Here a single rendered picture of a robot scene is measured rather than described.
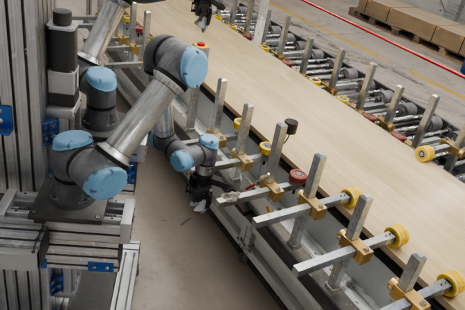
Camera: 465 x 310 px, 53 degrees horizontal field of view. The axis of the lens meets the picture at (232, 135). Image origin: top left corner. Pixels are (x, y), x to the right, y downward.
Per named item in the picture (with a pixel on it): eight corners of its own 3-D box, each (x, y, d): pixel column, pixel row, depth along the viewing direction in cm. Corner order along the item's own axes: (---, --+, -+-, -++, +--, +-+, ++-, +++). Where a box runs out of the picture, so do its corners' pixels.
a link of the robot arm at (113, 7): (74, 91, 185) (135, -33, 182) (53, 77, 193) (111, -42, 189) (96, 99, 196) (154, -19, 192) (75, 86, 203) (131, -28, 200)
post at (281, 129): (259, 215, 215) (281, 125, 191) (255, 210, 217) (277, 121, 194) (266, 213, 217) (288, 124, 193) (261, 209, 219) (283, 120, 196)
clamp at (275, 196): (272, 202, 203) (275, 193, 200) (256, 185, 212) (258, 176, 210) (283, 200, 206) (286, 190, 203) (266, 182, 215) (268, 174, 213)
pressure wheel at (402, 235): (398, 228, 172) (381, 225, 179) (400, 250, 173) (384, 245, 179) (409, 225, 175) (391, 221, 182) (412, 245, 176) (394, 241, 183)
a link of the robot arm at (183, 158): (161, 162, 169) (184, 153, 177) (182, 177, 163) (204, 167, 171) (163, 144, 165) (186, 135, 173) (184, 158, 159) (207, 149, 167)
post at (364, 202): (329, 297, 180) (367, 199, 157) (324, 290, 183) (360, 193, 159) (336, 294, 182) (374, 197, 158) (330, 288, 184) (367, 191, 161)
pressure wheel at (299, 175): (291, 200, 211) (297, 179, 205) (281, 189, 216) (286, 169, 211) (305, 196, 215) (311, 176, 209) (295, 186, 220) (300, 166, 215)
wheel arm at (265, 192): (218, 210, 192) (219, 202, 190) (214, 205, 194) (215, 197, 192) (299, 189, 214) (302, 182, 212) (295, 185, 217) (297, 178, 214)
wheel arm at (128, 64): (105, 70, 299) (105, 64, 297) (104, 68, 301) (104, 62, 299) (167, 66, 321) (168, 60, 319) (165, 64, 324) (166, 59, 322)
